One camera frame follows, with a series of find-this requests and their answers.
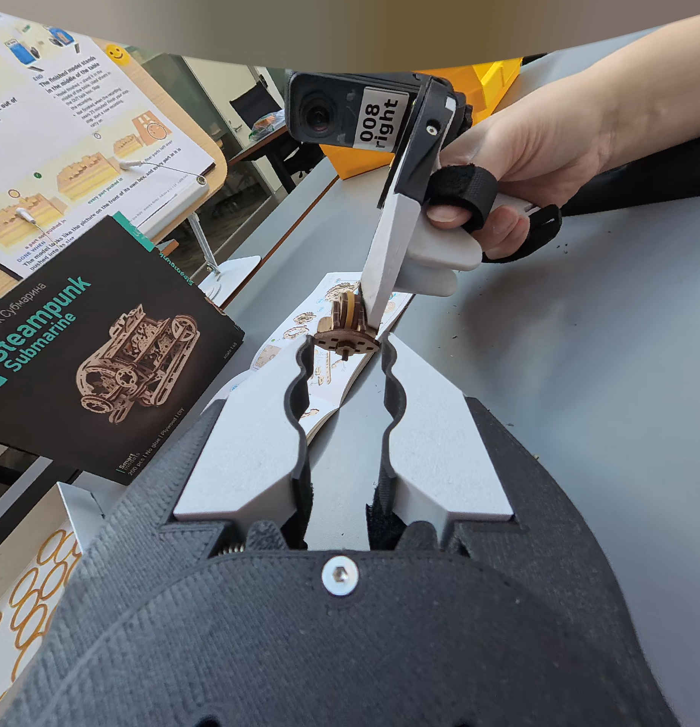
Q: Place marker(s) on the illustrated instruction booklet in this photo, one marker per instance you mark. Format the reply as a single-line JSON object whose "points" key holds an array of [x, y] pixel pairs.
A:
{"points": [[270, 355]]}

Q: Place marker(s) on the black model kit box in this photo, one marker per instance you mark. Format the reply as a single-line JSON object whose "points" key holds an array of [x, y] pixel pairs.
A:
{"points": [[71, 397]]}

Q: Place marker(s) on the black office chair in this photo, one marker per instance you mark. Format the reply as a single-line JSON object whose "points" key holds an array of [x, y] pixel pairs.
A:
{"points": [[253, 102]]}

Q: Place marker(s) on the wood-edged office table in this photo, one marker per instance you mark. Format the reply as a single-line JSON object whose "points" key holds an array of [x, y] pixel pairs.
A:
{"points": [[253, 152]]}

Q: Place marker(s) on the grey desk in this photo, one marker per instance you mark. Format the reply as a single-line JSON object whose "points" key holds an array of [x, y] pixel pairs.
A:
{"points": [[583, 369]]}

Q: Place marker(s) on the person's right forearm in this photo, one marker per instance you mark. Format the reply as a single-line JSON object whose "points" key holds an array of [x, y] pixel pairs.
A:
{"points": [[657, 96]]}

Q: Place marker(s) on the printed instruction poster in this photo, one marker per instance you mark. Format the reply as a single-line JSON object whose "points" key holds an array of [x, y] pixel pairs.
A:
{"points": [[71, 113]]}

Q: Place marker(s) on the wooden gear model assembly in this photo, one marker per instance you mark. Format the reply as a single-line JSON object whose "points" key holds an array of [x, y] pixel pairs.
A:
{"points": [[344, 338]]}

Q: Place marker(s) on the wooden display board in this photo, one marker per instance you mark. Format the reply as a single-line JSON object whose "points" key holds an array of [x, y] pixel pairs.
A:
{"points": [[142, 76]]}

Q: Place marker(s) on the person's right hand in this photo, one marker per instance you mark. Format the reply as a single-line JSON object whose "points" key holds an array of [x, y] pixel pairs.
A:
{"points": [[543, 142]]}

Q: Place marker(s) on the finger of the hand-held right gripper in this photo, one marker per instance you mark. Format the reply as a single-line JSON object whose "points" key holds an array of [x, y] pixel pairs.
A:
{"points": [[387, 255]]}

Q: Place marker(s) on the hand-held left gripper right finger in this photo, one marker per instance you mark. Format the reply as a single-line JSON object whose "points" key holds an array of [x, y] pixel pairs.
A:
{"points": [[441, 454]]}

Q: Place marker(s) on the white metal board stand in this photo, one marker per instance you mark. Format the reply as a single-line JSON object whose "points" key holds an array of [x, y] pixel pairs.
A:
{"points": [[236, 272]]}

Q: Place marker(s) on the black fabric pad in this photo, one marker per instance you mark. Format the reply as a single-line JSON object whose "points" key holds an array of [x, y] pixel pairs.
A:
{"points": [[640, 182]]}

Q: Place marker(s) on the orange and green bundle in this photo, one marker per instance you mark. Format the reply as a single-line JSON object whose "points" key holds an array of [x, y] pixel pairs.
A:
{"points": [[267, 122]]}

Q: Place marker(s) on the yellow smiley sticker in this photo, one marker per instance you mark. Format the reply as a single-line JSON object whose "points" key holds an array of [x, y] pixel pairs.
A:
{"points": [[116, 55]]}

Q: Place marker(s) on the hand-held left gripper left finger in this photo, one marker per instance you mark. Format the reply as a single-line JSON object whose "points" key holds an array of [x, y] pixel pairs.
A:
{"points": [[242, 454]]}

